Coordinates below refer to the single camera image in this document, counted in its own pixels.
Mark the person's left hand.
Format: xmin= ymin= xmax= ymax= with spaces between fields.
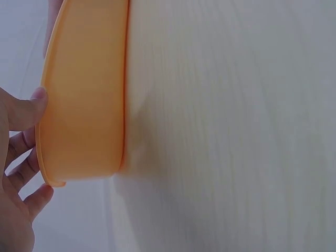
xmin=0 ymin=86 xmax=55 ymax=252

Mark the orange plastic bowl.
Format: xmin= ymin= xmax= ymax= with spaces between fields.
xmin=35 ymin=0 xmax=131 ymax=188

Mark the person's right hand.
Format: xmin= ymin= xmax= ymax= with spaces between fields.
xmin=43 ymin=0 xmax=66 ymax=57

